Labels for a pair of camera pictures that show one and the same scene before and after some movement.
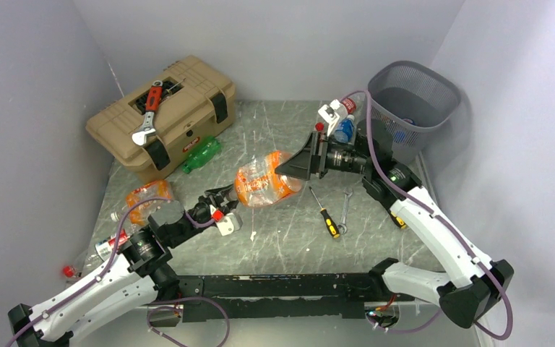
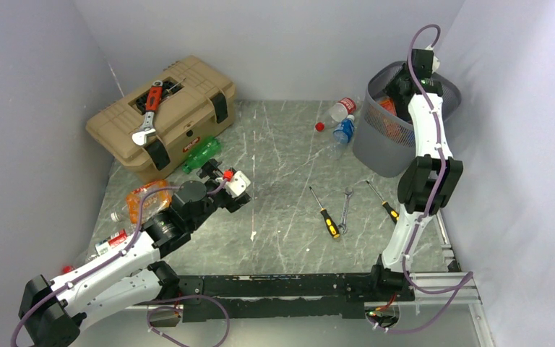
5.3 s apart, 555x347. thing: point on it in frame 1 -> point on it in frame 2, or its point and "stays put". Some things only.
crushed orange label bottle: x=140 y=212 stays put
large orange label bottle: x=258 y=183 -> x=388 y=103
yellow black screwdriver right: x=398 y=220 stays put
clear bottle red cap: x=355 y=106 -> x=345 y=107
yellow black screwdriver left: x=332 y=228 stays put
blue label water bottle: x=343 y=134 stays put
